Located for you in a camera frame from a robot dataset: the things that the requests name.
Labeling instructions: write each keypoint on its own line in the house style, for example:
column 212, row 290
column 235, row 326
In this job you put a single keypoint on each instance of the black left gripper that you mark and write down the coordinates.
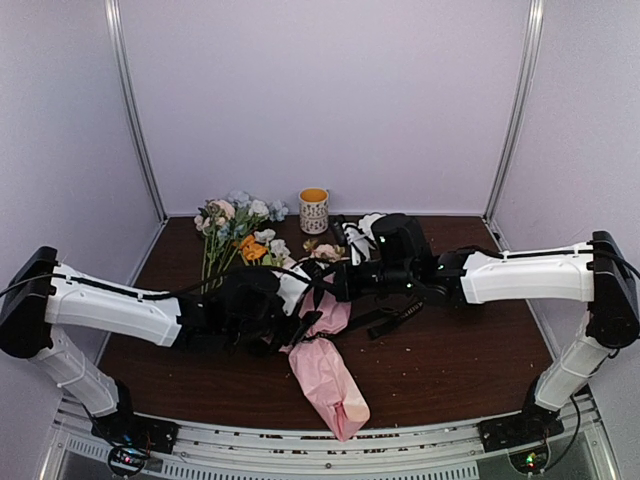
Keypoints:
column 285, row 335

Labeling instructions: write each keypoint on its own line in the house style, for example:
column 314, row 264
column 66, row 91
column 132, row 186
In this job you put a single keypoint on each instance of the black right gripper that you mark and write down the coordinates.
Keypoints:
column 345, row 284

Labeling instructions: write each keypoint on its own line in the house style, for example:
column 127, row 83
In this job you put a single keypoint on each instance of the orange fake flower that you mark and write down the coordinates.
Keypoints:
column 251, row 250

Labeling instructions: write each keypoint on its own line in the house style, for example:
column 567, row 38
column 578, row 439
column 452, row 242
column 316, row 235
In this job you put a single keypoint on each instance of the pink wrapping paper sheet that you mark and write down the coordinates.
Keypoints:
column 320, row 370

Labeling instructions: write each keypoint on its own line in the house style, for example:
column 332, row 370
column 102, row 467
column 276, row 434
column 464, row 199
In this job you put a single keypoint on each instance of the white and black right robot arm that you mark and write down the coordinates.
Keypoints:
column 593, row 273

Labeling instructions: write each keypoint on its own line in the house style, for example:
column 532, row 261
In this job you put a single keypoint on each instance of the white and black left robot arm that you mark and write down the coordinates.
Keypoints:
column 46, row 295

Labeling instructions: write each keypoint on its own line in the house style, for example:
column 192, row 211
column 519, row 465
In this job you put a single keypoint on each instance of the pile of fake flowers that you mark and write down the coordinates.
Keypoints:
column 224, row 223

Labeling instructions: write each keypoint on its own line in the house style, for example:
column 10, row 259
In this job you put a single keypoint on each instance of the white scalloped bowl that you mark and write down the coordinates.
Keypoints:
column 366, row 222

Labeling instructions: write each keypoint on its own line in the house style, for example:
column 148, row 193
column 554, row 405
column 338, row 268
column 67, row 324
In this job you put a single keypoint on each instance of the floral mug with yellow inside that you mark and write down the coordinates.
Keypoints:
column 314, row 210

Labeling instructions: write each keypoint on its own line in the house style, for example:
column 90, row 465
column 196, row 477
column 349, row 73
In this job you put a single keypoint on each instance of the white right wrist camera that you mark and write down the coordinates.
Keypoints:
column 353, row 238

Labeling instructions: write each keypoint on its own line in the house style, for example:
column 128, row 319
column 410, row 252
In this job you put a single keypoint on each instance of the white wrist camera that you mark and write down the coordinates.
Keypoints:
column 292, row 288
column 353, row 238

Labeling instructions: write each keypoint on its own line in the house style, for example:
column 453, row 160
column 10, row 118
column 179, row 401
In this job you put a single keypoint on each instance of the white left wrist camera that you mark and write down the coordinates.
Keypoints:
column 292, row 288

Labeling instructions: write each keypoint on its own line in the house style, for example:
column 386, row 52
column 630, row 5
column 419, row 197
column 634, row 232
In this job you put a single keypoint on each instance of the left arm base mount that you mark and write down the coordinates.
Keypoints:
column 142, row 433

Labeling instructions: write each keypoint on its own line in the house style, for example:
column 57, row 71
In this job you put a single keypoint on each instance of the aluminium front rail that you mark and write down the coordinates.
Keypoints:
column 452, row 450

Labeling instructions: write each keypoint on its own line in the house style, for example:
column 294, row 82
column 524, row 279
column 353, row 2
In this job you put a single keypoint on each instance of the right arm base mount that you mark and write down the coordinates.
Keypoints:
column 515, row 430

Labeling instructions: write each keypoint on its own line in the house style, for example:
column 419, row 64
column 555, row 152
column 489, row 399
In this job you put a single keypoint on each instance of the right aluminium frame post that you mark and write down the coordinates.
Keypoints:
column 529, row 58

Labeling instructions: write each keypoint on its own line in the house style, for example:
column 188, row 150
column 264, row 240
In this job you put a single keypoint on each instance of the aluminium frame post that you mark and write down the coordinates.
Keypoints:
column 529, row 58
column 116, row 33

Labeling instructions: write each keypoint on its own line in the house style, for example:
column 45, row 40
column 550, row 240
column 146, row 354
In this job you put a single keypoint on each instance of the left aluminium frame post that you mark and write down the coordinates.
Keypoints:
column 116, row 33

